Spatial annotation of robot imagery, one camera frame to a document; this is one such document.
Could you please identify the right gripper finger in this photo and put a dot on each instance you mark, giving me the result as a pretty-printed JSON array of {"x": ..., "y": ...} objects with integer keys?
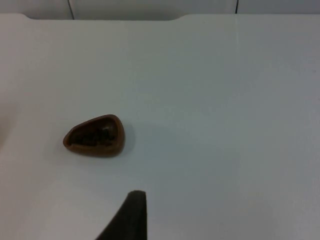
[{"x": 133, "y": 220}]

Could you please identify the dark brown wooden cup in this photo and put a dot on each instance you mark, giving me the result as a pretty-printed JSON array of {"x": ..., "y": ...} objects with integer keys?
[{"x": 75, "y": 146}]

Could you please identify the coffee beans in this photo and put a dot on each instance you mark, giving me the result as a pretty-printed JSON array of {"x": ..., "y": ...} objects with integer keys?
[{"x": 95, "y": 137}]

